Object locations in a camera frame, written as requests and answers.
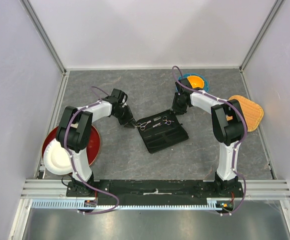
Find right aluminium corner post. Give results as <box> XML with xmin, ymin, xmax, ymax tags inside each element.
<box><xmin>239</xmin><ymin>0</ymin><xmax>285</xmax><ymax>73</ymax></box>

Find silver scissors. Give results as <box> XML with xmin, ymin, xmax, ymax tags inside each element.
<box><xmin>137</xmin><ymin>120</ymin><xmax>152</xmax><ymax>131</ymax></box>

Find left aluminium corner post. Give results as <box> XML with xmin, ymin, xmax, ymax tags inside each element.
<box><xmin>20</xmin><ymin>0</ymin><xmax>66</xmax><ymax>75</ymax></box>

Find red plate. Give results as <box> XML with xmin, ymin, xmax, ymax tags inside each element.
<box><xmin>41</xmin><ymin>126</ymin><xmax>101</xmax><ymax>166</ymax></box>

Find black zip tool case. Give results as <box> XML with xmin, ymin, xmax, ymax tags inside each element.
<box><xmin>137</xmin><ymin>109</ymin><xmax>189</xmax><ymax>154</ymax></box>

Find teal scalloped plate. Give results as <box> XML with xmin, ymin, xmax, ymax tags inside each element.
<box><xmin>176</xmin><ymin>73</ymin><xmax>210</xmax><ymax>93</ymax></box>

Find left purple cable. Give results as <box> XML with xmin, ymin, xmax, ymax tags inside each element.
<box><xmin>63</xmin><ymin>86</ymin><xmax>122</xmax><ymax>216</ymax></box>

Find orange woven mat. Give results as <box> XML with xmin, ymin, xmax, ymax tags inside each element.
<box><xmin>229</xmin><ymin>95</ymin><xmax>264</xmax><ymax>132</ymax></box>

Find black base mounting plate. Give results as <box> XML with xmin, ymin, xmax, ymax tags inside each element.
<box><xmin>66</xmin><ymin>178</ymin><xmax>243</xmax><ymax>206</ymax></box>

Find pink-tinted scissors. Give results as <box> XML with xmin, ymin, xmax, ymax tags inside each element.
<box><xmin>152</xmin><ymin>115</ymin><xmax>174</xmax><ymax>128</ymax></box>

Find aluminium corner post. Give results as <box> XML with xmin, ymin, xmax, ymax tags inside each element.
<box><xmin>20</xmin><ymin>0</ymin><xmax>66</xmax><ymax>75</ymax></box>
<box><xmin>239</xmin><ymin>0</ymin><xmax>285</xmax><ymax>73</ymax></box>

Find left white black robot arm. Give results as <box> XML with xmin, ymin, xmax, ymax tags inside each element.
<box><xmin>56</xmin><ymin>89</ymin><xmax>137</xmax><ymax>197</ymax></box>

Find white plate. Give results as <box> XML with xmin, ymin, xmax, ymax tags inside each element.
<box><xmin>43</xmin><ymin>138</ymin><xmax>72</xmax><ymax>175</ymax></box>

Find slotted cable duct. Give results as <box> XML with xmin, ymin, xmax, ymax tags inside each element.
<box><xmin>31</xmin><ymin>199</ymin><xmax>229</xmax><ymax>211</ymax></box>

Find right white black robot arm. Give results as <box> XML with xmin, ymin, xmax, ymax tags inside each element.
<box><xmin>172</xmin><ymin>78</ymin><xmax>247</xmax><ymax>197</ymax></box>

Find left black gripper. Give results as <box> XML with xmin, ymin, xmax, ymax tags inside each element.
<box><xmin>113</xmin><ymin>105</ymin><xmax>138</xmax><ymax>129</ymax></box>

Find orange bowl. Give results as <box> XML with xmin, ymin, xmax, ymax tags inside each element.
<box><xmin>187</xmin><ymin>75</ymin><xmax>205</xmax><ymax>89</ymax></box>

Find aluminium front rail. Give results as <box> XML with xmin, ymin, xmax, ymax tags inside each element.
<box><xmin>21</xmin><ymin>179</ymin><xmax>290</xmax><ymax>200</ymax></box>

